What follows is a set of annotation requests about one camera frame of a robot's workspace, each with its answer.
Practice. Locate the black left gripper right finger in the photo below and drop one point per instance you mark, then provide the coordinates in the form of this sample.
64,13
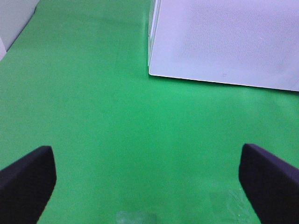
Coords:
270,184

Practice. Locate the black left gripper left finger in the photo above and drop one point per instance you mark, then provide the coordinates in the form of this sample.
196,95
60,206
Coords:
26,187

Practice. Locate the white partition panel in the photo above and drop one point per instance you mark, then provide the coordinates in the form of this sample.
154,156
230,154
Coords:
14,16

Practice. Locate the white microwave oven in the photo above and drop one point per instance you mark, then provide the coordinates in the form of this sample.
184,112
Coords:
152,27

